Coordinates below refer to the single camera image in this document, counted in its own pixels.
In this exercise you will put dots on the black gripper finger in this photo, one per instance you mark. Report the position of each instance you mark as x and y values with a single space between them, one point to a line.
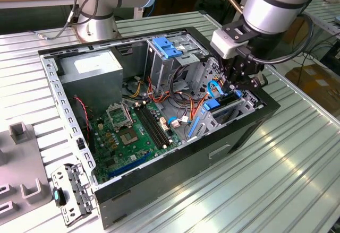
252 84
229 87

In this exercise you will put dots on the hard disk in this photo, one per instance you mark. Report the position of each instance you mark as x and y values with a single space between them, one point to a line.
211 105

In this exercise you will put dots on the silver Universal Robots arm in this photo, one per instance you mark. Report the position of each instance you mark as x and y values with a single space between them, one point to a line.
273 7

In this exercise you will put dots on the grey metal disk bay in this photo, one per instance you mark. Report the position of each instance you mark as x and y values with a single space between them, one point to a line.
210 121

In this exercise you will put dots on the brown cardboard floor box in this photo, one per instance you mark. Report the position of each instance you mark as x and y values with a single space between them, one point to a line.
316 84

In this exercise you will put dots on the grey optical drive cage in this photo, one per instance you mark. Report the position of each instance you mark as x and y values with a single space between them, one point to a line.
162 71

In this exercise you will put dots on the blue plastic drive latch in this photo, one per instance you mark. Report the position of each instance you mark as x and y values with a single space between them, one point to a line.
166 48

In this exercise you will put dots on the black RAM slot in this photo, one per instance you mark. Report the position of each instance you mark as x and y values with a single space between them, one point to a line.
156 125
148 128

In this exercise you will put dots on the black open PC case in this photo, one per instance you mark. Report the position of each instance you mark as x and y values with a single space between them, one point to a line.
172 169

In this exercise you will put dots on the metal slat side table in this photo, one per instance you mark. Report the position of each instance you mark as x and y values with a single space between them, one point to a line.
329 18

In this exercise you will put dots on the CPU socket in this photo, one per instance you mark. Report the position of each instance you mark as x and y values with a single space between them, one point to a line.
128 137

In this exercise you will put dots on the green motherboard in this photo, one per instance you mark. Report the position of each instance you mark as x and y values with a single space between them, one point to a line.
127 153

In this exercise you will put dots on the blue expansion slot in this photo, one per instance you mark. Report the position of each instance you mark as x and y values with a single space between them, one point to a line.
130 165

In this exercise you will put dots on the grey power supply unit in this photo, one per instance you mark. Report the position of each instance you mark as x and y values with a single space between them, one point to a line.
93 84

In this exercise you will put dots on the black case fan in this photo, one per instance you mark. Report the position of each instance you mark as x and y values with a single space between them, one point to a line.
79 119

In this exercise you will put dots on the small black panel clip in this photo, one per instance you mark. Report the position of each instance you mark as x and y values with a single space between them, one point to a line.
80 144

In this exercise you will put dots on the black latch with teal stripe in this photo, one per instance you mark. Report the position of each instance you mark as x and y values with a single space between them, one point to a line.
57 196

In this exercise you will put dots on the grey parts rack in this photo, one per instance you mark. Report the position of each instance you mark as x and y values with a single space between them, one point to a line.
21 164

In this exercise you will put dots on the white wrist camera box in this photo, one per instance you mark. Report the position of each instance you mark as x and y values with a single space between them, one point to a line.
225 43

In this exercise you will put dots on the metal card retention bracket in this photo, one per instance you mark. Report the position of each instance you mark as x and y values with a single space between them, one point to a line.
77 188

